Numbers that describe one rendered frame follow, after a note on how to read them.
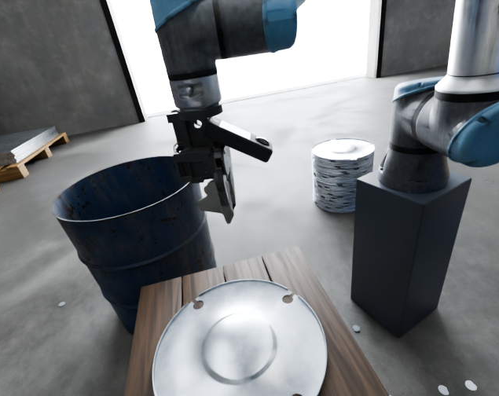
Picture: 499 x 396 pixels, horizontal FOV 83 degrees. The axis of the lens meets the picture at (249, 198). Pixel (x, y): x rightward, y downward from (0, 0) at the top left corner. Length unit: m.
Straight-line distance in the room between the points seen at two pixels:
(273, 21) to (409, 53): 5.18
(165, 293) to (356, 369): 0.39
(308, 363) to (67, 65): 4.39
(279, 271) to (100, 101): 4.10
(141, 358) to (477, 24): 0.73
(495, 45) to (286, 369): 0.56
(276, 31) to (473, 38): 0.29
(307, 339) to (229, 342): 0.13
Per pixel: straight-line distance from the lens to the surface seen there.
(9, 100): 4.90
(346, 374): 0.51
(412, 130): 0.67
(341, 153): 1.40
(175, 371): 0.55
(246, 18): 0.43
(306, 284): 0.62
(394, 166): 0.73
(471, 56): 0.57
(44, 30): 4.62
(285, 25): 0.44
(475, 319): 1.12
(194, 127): 0.47
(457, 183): 0.80
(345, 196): 1.41
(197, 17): 0.43
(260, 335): 0.54
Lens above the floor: 0.80
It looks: 29 degrees down
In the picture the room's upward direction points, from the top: 9 degrees counter-clockwise
